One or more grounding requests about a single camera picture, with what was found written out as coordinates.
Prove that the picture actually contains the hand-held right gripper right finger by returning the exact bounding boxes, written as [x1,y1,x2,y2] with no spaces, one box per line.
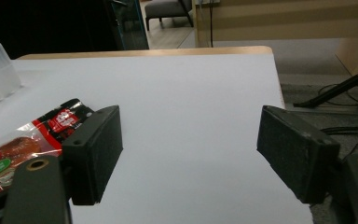
[256,105,358,224]

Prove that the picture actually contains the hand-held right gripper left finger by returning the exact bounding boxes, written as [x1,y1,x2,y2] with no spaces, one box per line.
[1,105,124,224]

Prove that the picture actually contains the packaged bread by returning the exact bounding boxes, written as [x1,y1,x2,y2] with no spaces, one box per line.
[0,98,95,200]

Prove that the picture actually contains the black stand leg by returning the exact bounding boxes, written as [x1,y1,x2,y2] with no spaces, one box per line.
[293,63,358,109]

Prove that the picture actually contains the dark glass panel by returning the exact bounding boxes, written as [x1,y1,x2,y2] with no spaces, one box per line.
[110,0,150,51]

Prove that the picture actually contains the grey upholstered bench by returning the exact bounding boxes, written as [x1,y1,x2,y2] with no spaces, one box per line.
[144,0,195,32]

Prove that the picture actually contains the black hanging cable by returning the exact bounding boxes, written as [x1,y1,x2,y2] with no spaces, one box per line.
[208,0,214,49]

